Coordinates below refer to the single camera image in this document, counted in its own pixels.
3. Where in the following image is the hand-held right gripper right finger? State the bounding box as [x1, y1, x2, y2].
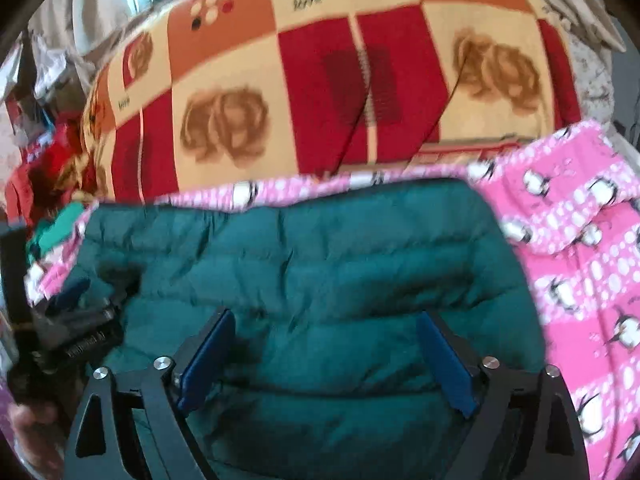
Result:
[417, 310, 589, 480]

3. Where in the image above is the red cloth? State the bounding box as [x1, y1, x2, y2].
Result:
[5, 120, 96, 221]

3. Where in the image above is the pink penguin print blanket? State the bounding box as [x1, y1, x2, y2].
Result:
[25, 119, 640, 480]

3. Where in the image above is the person's left hand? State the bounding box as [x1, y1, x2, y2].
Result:
[7, 400, 68, 467]

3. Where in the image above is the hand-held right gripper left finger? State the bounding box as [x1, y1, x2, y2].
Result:
[62, 307, 237, 480]

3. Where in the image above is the dark green puffer jacket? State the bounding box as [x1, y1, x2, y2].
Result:
[60, 177, 548, 480]

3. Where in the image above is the white curtain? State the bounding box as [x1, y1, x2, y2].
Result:
[27, 0, 133, 56]

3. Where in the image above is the black cable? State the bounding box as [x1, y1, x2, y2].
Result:
[412, 47, 476, 163]
[337, 77, 375, 176]

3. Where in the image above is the grey white bedding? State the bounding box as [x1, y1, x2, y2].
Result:
[515, 0, 628, 128]

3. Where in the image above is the green cloth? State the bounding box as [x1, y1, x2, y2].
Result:
[25, 202, 86, 263]

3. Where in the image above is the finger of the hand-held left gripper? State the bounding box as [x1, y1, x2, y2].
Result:
[47, 275, 126, 328]

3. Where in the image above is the rose print checkered blanket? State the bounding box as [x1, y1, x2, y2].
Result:
[80, 0, 583, 206]

